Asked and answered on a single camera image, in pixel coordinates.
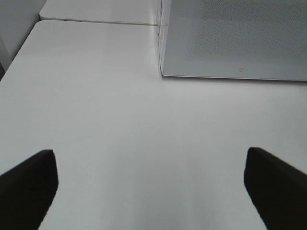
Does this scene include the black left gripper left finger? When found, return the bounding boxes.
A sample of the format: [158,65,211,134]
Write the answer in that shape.
[0,149,59,230]

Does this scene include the white microwave oven body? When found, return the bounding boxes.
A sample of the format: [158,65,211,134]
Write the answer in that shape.
[156,0,172,76]

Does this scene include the white microwave door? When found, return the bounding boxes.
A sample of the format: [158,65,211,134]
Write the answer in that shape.
[163,0,307,81]

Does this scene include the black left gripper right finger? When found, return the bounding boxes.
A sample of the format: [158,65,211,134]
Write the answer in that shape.
[244,147,307,230]

